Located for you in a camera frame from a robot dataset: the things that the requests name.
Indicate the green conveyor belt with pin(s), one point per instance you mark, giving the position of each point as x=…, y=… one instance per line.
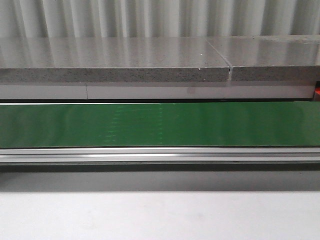
x=192, y=124

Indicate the grey stone slab right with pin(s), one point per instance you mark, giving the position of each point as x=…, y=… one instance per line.
x=270, y=58

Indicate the grey stone slab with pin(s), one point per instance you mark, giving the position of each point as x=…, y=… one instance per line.
x=270, y=58
x=110, y=60

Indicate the grey stone slab left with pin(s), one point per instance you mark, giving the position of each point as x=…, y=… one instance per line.
x=110, y=60

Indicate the red orange plate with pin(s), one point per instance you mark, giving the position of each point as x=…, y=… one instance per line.
x=316, y=94

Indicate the white pleated curtain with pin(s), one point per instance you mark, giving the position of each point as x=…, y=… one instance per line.
x=158, y=18

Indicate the aluminium conveyor frame rail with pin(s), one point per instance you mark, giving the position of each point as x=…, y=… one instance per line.
x=162, y=155

